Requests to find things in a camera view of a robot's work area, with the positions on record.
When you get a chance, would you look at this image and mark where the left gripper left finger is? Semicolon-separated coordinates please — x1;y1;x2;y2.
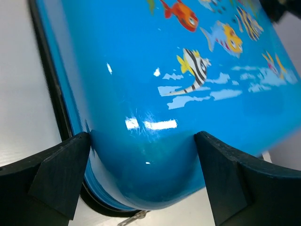
0;132;90;226

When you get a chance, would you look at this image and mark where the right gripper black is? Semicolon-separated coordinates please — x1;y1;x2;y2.
260;0;301;23

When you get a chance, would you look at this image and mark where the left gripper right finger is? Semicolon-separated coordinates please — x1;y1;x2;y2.
194;131;301;226

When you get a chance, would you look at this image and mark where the silver zipper pull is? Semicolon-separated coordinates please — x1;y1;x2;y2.
117;210;149;226

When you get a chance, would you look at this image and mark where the blue kids suitcase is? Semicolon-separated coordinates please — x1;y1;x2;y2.
29;0;301;217

